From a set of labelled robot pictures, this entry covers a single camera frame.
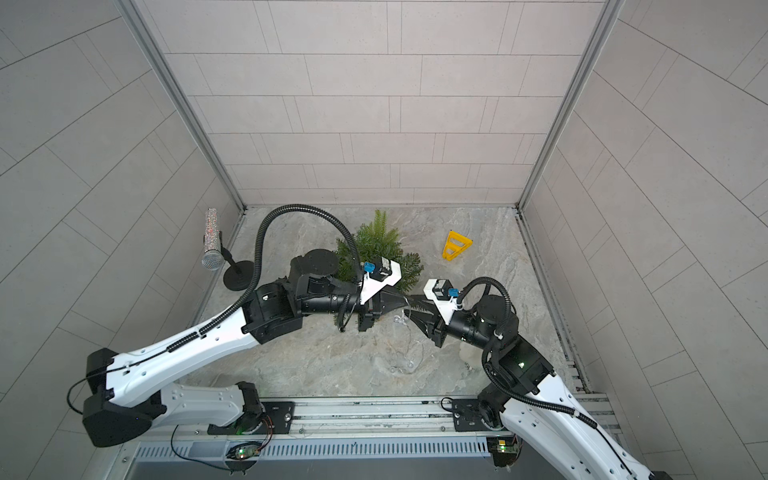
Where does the small green christmas tree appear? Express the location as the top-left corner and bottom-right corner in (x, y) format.
(334, 210), (424, 296)

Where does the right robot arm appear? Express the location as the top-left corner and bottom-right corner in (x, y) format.
(404, 289), (669, 479)

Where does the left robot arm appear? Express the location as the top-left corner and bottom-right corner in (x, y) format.
(81, 249), (406, 448)

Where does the white fluffy plush toy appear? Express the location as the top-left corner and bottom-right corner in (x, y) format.
(459, 343), (482, 368)

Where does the yellow plastic triangle stand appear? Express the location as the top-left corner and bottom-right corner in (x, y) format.
(442, 230), (473, 261)

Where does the right circuit board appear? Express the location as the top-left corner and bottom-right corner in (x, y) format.
(486, 435), (522, 468)

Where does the circuit board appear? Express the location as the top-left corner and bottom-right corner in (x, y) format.
(486, 435), (522, 468)
(226, 441), (263, 461)

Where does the glittery silver microphone on stand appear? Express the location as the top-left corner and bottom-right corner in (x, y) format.
(201, 208), (254, 291)

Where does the left circuit board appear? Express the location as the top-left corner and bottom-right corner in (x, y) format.
(226, 441), (263, 461)

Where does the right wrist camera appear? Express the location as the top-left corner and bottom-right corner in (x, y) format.
(423, 279), (460, 325)

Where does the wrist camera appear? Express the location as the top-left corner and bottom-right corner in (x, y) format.
(423, 279), (460, 325)
(359, 257), (402, 305)

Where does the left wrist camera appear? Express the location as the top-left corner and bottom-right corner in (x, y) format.
(359, 257), (402, 305)

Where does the black corrugated right cable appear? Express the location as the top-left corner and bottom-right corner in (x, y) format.
(454, 275), (601, 430)

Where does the black corrugated cable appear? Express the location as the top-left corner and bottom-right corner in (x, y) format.
(165, 203), (365, 355)
(454, 275), (601, 430)

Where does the aluminium mounting rail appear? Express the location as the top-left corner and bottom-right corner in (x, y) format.
(137, 392), (619, 445)

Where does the black corrugated left cable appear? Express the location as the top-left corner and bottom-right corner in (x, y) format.
(165, 203), (365, 355)

